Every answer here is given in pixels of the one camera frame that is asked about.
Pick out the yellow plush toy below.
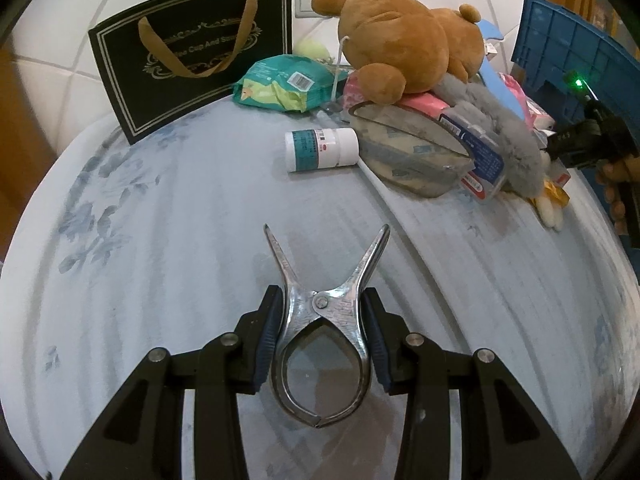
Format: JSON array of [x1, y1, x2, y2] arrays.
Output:
[[292, 40, 335, 65]]

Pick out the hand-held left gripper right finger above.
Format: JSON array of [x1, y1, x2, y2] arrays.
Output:
[[361, 287, 583, 480]]

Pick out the silver metal spring clamp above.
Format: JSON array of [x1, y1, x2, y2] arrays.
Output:
[[263, 223, 391, 429]]

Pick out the light blue floral bedsheet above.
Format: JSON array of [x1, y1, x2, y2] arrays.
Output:
[[0, 80, 640, 480]]

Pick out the fluffy grey plush toy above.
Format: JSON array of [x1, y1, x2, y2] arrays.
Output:
[[435, 75, 547, 197]]

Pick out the person's right hand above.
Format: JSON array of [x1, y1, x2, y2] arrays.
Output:
[[594, 156, 640, 235]]

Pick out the clear plastic box blue label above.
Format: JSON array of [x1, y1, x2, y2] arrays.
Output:
[[439, 111, 507, 205]]

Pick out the pink plastic packet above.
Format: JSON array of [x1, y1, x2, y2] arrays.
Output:
[[500, 74, 528, 117]]

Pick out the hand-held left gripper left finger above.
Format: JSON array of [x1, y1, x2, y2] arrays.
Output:
[[59, 285, 283, 480]]

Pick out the black gift bag gold handles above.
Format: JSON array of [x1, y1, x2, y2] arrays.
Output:
[[87, 0, 293, 146]]

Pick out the brown teddy bear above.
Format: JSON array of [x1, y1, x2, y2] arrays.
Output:
[[311, 0, 487, 107]]

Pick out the blue foam boomerang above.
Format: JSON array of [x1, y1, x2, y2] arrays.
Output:
[[475, 19, 532, 123]]

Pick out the blue plastic crate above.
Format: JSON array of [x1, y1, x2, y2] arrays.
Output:
[[511, 0, 640, 126]]

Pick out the small bear plush yellow clothes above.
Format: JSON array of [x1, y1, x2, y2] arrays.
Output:
[[531, 180, 572, 232]]

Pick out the white bottle teal label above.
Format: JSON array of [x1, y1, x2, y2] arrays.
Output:
[[284, 127, 361, 174]]

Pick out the pink tissue packet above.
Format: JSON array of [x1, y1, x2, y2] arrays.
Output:
[[344, 71, 453, 117]]

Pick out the green wipes packet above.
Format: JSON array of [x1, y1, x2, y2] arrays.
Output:
[[233, 54, 348, 113]]

